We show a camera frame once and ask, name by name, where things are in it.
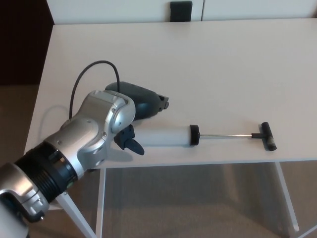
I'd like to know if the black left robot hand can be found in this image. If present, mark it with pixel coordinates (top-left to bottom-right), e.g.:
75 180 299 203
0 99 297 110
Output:
104 81 170 156

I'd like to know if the white air pump black handle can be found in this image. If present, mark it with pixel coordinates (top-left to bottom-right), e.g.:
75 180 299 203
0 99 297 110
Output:
135 121 278 151

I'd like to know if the white desk trestle leg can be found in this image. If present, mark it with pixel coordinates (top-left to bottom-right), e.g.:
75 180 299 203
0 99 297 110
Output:
48 167 107 238
274 161 317 238

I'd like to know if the white cabinet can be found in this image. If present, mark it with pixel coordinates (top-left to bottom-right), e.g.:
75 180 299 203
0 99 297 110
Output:
47 0 317 25

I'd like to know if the dark brown wooden panel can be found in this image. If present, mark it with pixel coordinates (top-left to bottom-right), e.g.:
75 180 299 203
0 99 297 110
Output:
0 0 54 86

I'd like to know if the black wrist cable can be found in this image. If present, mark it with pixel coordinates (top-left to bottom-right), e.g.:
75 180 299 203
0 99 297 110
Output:
68 60 121 119

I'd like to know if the black rectangular wall plate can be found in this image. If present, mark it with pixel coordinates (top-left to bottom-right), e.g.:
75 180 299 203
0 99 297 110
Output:
170 1 193 22

